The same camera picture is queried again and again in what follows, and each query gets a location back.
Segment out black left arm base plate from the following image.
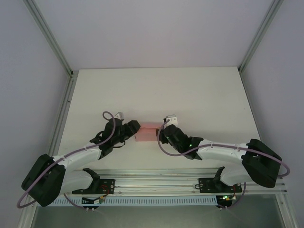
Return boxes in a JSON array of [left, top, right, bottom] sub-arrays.
[[97, 178, 116, 195]]

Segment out white slotted cable duct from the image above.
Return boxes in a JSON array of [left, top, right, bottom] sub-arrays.
[[51, 195, 218, 207]]

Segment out aluminium frame post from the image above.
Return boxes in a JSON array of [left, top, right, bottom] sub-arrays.
[[23, 0, 74, 77], [238, 0, 285, 74]]

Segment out aluminium table side rail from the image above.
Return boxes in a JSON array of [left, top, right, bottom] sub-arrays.
[[16, 70, 79, 228], [239, 70, 299, 228]]

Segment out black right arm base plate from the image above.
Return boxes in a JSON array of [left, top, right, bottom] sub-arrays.
[[198, 177, 243, 193]]

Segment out small circuit board with green light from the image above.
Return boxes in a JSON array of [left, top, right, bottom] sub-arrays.
[[217, 194, 236, 203]]

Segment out aluminium mounting rail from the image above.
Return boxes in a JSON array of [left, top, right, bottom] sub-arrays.
[[63, 168, 288, 197]]

